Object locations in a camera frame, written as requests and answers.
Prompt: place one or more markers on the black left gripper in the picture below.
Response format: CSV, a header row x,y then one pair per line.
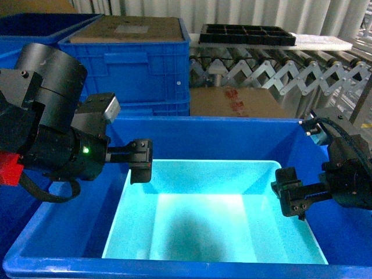
x,y
78,155

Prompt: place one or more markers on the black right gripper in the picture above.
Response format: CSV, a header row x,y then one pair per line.
x,y
347,182

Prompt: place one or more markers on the light teal plastic box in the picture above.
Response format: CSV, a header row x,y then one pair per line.
x,y
209,211

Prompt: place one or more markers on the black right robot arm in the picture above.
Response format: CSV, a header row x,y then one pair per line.
x,y
335,124

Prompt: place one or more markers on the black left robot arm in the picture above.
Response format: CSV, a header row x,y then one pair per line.
x,y
42,90

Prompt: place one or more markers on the blue ribbed crate lower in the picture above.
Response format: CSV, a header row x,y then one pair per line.
x,y
166,108

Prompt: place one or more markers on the blue ribbed crate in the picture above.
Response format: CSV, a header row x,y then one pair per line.
x,y
166,108
135,72

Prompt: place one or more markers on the blue ribbed crate upper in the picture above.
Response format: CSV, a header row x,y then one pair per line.
x,y
135,72

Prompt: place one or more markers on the brown cardboard box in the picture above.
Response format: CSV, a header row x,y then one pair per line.
x,y
235,102

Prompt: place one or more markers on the expandable roller conveyor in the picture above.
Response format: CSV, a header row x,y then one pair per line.
x,y
298,80

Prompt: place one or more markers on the large blue plastic tub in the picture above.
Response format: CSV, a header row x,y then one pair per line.
x,y
66,240

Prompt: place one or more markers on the cardboard sheet on crate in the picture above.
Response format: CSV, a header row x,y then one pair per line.
x,y
130,29

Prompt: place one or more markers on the black compartment tray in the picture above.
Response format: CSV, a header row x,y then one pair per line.
x,y
246,34

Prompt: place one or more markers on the blue crate far left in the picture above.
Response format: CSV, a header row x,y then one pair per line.
x,y
44,28

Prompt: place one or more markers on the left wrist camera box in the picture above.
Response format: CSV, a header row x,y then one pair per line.
x,y
95,113

